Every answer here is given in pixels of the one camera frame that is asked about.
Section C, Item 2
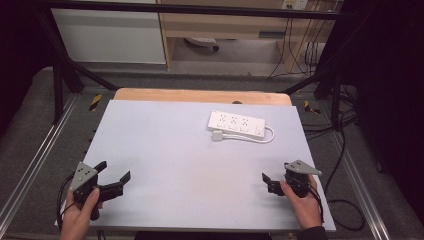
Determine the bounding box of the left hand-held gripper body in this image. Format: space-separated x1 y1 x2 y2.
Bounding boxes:
68 161 125 222

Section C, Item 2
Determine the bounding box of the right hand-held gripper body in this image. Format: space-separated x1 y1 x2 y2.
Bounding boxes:
266 159 324 199

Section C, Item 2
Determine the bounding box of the person's right hand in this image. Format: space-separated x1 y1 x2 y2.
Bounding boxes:
279 174 324 231

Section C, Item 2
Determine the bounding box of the person's left hand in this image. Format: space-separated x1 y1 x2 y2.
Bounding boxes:
59 187 101 240

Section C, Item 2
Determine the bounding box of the person's dark right sleeve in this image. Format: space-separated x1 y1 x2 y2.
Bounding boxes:
297 225 330 240

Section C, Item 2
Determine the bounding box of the white power strip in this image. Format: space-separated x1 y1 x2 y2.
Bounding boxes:
207 110 267 141

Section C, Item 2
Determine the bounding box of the white table board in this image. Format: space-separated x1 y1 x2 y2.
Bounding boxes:
54 99 337 234

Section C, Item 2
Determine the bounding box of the wooden table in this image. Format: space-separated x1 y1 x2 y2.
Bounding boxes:
112 87 294 107

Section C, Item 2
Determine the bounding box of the white cabinet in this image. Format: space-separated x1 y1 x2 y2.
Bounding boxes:
51 8 167 65

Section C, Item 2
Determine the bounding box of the black curtain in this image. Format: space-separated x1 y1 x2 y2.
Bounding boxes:
333 0 424 216
0 0 56 136

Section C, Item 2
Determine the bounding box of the wooden desk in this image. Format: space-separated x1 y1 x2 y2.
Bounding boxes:
156 0 338 73

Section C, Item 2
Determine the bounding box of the white chair base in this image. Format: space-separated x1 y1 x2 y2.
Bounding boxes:
184 36 221 52

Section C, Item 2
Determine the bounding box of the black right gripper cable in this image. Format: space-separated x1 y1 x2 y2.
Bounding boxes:
307 184 325 224

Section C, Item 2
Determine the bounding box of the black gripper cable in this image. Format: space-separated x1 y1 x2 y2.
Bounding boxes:
307 184 325 224
55 172 77 232

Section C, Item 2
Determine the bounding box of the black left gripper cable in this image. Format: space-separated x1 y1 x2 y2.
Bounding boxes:
55 172 77 232

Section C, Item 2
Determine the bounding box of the black floor cable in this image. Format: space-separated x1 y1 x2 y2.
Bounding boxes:
301 84 366 232

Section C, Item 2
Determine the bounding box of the white power strip cable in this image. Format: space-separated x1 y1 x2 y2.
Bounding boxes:
221 124 276 145

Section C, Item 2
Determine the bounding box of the aluminium floor rail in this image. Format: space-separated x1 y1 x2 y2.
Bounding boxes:
0 94 80 228
327 132 392 240

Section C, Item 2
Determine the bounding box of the bundle of black cables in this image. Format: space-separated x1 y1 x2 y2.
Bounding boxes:
267 17 335 80

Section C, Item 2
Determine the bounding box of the white wall socket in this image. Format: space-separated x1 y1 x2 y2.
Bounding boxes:
281 0 310 11

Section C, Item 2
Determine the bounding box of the black metal frame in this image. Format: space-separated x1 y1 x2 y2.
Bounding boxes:
33 0 355 125

